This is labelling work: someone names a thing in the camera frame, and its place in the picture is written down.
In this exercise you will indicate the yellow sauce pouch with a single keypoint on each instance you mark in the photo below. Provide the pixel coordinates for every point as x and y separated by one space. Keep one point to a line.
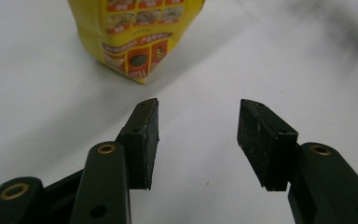
130 37

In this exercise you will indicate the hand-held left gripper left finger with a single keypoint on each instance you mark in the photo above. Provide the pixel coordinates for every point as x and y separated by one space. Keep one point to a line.
105 180

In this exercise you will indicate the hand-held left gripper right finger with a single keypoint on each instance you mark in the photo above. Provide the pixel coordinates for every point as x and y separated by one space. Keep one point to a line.
317 180

